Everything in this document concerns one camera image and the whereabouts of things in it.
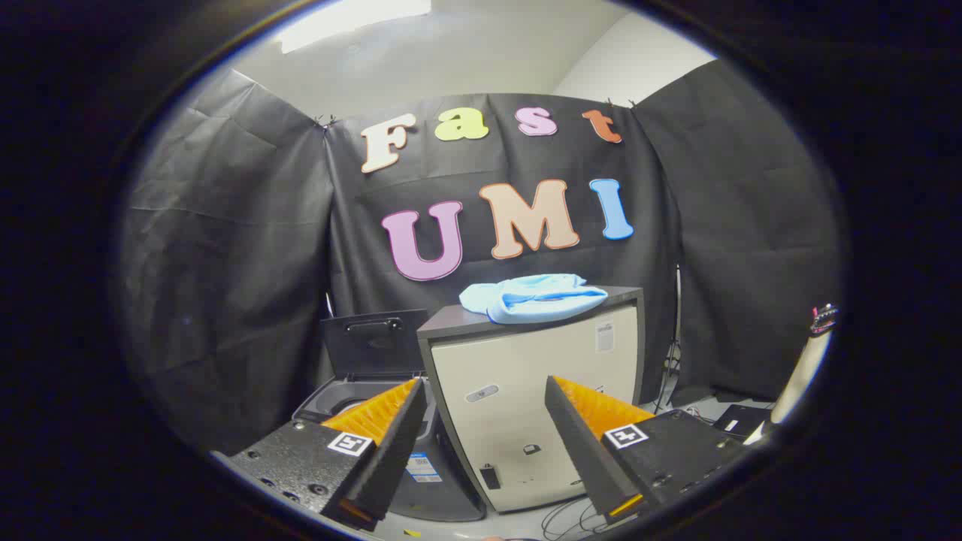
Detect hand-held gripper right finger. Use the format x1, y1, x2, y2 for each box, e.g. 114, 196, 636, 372
544, 375, 752, 524

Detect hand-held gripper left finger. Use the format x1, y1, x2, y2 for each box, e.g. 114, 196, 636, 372
213, 378, 428, 532

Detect light blue garment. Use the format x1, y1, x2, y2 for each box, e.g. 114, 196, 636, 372
458, 273, 610, 325

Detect beige cabinet with dark top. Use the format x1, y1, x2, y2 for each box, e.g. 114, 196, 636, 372
417, 286, 646, 514

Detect black backdrop cloth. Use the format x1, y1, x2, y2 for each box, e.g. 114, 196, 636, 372
120, 60, 843, 455

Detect thin floor cables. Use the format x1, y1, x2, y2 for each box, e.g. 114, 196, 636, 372
541, 496, 625, 540

